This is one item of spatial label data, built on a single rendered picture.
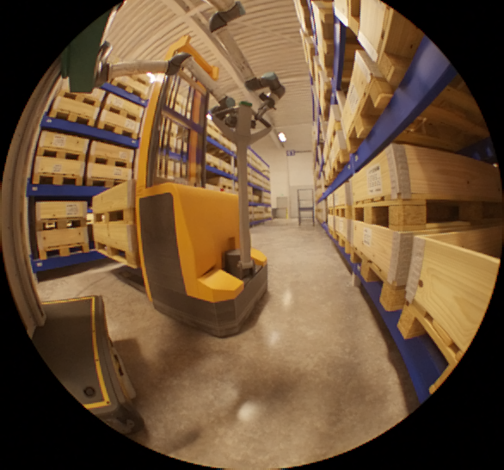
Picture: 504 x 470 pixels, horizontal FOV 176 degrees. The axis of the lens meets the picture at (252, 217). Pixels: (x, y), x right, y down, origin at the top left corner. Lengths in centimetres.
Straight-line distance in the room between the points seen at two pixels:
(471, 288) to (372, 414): 55
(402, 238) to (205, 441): 99
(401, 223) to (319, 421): 78
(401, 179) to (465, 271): 42
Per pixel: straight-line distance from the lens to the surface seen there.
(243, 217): 96
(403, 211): 71
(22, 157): 86
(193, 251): 83
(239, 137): 106
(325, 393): 81
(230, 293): 86
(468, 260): 46
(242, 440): 72
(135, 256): 137
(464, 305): 47
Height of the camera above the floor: 71
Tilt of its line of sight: 2 degrees down
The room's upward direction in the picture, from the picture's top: 2 degrees counter-clockwise
